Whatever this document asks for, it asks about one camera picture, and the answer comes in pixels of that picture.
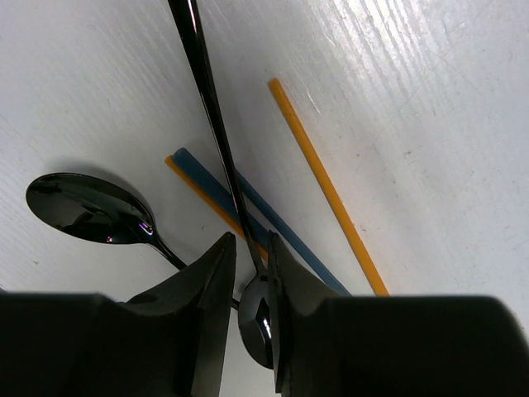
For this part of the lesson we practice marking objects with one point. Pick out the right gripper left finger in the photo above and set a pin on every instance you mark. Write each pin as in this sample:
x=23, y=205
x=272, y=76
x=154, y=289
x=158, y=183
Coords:
x=169, y=340

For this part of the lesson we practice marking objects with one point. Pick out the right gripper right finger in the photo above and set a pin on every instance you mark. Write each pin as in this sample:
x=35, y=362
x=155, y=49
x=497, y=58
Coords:
x=326, y=344

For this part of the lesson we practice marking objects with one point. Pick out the black spoon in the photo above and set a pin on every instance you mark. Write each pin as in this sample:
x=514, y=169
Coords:
x=253, y=310
x=96, y=210

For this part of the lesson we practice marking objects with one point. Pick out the grey chopstick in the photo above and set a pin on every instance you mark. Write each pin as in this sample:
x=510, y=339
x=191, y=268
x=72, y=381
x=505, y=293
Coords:
x=291, y=237

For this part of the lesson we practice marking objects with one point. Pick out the orange chopstick lower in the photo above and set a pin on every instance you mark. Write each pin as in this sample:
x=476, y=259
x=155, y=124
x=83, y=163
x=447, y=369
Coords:
x=208, y=189

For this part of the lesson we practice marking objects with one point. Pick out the orange black chopstick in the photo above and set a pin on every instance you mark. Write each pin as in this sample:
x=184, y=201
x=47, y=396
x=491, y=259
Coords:
x=347, y=226

